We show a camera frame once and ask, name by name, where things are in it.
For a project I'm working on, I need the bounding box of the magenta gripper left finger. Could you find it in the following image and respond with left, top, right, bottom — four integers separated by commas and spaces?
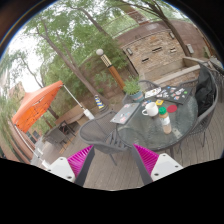
47, 144, 96, 187

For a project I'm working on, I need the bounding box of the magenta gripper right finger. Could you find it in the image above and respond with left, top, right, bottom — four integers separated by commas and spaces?
130, 143, 184, 186

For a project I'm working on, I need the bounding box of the grey mesh chair near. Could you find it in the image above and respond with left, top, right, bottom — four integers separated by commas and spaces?
79, 110, 130, 161

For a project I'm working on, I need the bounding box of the round glass patio table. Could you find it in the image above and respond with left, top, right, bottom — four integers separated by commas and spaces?
117, 96, 198, 152

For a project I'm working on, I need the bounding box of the bottle with green cap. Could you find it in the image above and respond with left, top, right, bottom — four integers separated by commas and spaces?
159, 107, 172, 134

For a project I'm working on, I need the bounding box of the grey laptop with stickers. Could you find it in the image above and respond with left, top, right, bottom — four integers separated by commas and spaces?
111, 103, 139, 124

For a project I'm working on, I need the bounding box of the white ceramic mug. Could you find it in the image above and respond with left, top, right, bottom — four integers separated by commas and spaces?
142, 102, 158, 117

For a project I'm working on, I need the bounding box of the red round coaster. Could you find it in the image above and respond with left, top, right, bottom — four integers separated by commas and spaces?
167, 105, 177, 113

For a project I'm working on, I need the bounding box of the yellow small card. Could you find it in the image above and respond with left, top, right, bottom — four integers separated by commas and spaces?
156, 100, 164, 106

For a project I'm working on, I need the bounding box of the striped blue yellow cone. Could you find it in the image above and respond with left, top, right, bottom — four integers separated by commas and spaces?
94, 95, 105, 109

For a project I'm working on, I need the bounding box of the black laptop with stickers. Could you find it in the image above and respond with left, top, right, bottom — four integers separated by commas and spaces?
154, 85, 193, 106

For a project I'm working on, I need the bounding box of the orange patio umbrella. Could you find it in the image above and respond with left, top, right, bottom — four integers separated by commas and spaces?
12, 81, 63, 133

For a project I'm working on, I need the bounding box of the potted green plant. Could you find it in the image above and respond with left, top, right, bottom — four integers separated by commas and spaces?
123, 77, 144, 102

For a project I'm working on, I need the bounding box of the black jacket on chair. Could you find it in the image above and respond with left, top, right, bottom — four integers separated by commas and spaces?
194, 77, 214, 117

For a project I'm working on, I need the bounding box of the grey mesh chair right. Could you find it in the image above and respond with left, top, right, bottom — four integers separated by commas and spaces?
179, 61, 220, 148

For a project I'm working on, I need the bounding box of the wooden lamp post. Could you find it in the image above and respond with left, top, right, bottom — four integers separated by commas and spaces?
96, 49, 125, 91

